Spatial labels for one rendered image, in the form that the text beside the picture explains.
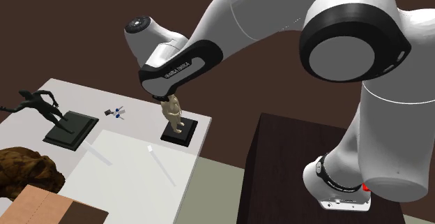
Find beige figure on black base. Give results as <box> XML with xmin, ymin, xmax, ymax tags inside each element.
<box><xmin>160</xmin><ymin>94</ymin><xmax>199</xmax><ymax>148</ymax></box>

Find dark brown robot stand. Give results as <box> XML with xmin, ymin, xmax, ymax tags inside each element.
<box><xmin>236</xmin><ymin>112</ymin><xmax>406</xmax><ymax>224</ymax></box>

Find small blue and white object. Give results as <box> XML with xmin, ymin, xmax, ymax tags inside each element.
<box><xmin>103</xmin><ymin>105</ymin><xmax>126</xmax><ymax>121</ymax></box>

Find black figure on dark base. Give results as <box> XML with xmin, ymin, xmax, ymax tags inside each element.
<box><xmin>0</xmin><ymin>89</ymin><xmax>100</xmax><ymax>152</ymax></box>

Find brown lumpy object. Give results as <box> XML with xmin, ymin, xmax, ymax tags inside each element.
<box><xmin>0</xmin><ymin>146</ymin><xmax>66</xmax><ymax>202</ymax></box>

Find brown cardboard box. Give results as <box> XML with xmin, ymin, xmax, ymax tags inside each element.
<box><xmin>0</xmin><ymin>184</ymin><xmax>110</xmax><ymax>224</ymax></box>

